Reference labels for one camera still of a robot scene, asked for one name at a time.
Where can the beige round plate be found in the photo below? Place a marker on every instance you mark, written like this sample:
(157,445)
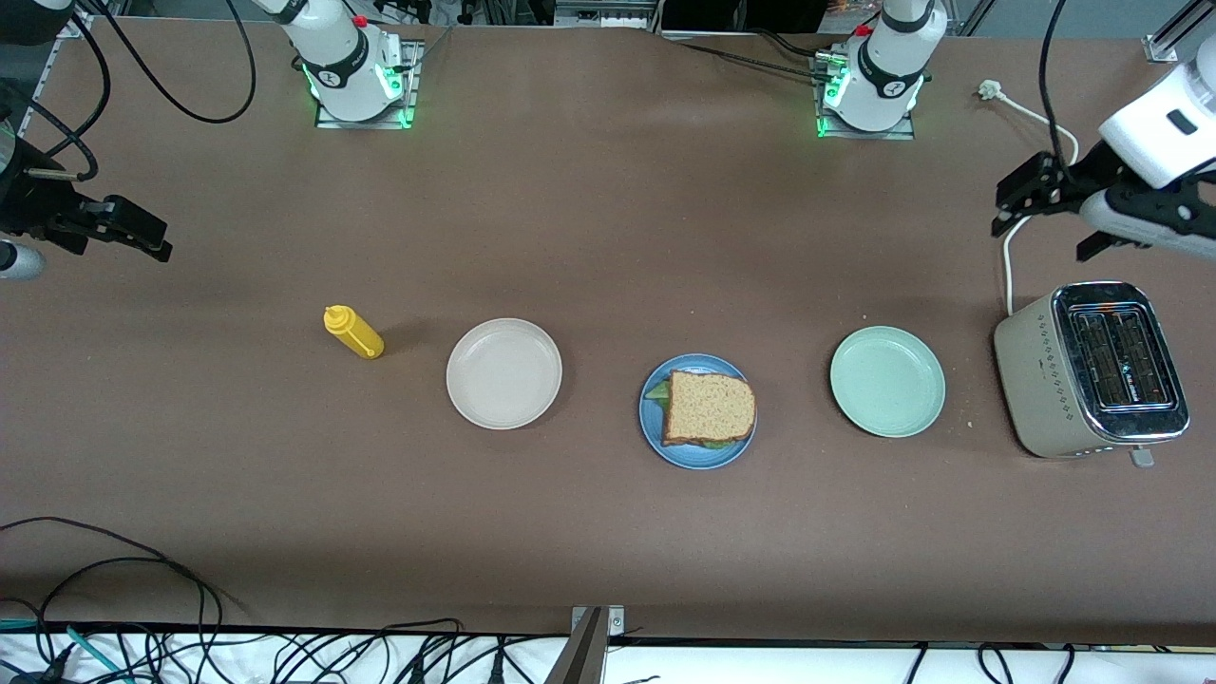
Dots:
(503,373)

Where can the blue round plate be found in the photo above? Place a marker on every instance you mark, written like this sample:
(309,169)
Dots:
(698,458)

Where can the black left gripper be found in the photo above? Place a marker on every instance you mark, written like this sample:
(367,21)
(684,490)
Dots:
(1085,180)

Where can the beige chrome toaster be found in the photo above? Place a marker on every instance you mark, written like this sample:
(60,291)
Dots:
(1040,380)

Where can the light green round plate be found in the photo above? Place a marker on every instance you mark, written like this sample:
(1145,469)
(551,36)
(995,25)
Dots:
(887,381)

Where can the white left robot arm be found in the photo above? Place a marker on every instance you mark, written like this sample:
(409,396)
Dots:
(883,85)

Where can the green lettuce leaf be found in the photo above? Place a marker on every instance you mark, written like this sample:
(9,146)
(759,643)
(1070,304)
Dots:
(657,391)

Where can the orange background object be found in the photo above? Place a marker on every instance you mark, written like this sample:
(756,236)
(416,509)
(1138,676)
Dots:
(836,8)

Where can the aluminium frame profile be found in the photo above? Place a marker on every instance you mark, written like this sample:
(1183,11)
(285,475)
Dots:
(1164,46)
(43,76)

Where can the yellow squeeze bottle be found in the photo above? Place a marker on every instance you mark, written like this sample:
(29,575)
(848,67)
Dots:
(356,334)

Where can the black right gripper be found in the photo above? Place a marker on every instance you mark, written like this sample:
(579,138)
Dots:
(28,203)

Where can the aluminium table bracket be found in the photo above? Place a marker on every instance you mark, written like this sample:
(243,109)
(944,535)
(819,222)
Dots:
(584,655)

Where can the brown bread slice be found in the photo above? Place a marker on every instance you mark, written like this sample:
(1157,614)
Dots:
(708,408)

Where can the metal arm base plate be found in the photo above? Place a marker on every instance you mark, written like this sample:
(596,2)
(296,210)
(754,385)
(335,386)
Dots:
(410,57)
(864,135)

